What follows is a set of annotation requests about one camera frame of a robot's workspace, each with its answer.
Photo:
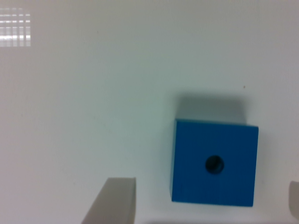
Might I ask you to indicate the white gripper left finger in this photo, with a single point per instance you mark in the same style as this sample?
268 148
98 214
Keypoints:
115 203

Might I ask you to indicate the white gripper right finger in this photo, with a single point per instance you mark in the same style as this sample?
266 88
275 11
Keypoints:
294 199

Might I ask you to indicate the blue block with hole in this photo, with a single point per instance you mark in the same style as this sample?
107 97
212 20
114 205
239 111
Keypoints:
214 163

